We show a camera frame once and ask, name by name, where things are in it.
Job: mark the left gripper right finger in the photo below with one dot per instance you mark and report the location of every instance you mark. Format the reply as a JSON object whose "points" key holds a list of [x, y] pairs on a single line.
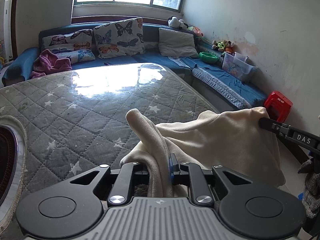
{"points": [[191, 175]]}

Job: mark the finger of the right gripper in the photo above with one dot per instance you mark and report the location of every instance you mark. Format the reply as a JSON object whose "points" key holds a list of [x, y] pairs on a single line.
{"points": [[274, 126]]}

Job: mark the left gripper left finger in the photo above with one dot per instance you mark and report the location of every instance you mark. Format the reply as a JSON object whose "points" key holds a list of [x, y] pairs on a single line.
{"points": [[124, 181]]}

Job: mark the cream beige garment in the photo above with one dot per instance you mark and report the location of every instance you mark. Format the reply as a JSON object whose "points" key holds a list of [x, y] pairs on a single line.
{"points": [[231, 139]]}

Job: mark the grey gloved right hand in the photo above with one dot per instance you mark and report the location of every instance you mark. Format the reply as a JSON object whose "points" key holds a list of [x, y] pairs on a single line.
{"points": [[310, 198]]}

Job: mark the red plastic stool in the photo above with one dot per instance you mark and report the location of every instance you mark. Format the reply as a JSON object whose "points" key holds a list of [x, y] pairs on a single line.
{"points": [[278, 106]]}

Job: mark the clear plastic storage box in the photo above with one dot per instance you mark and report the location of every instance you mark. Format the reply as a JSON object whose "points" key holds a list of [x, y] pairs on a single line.
{"points": [[238, 68]]}

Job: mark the blue corner sofa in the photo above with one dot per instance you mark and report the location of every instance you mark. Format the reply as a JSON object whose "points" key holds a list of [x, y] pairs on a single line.
{"points": [[220, 88]]}

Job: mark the small plush toys pile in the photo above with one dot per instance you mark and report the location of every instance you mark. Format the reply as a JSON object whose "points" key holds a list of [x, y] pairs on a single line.
{"points": [[224, 46]]}

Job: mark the green plastic bowl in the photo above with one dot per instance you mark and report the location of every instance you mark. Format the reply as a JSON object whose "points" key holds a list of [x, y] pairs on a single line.
{"points": [[208, 57]]}

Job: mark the black round induction cooktop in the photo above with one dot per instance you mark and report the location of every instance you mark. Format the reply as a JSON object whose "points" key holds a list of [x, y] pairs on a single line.
{"points": [[8, 159]]}

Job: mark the grey plain cushion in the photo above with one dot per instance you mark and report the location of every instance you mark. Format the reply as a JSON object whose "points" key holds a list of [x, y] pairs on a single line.
{"points": [[176, 44]]}

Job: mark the square butterfly cushion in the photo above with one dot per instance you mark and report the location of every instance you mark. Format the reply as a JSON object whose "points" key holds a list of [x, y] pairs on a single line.
{"points": [[120, 38]]}

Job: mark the magenta cloth on sofa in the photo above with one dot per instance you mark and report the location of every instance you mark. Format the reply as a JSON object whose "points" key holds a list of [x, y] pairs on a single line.
{"points": [[48, 63]]}

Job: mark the panda plush toy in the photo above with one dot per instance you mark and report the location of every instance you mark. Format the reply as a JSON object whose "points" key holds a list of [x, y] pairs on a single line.
{"points": [[175, 23]]}

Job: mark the long butterfly cushion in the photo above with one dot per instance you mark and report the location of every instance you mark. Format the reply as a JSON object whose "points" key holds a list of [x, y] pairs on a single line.
{"points": [[76, 46]]}

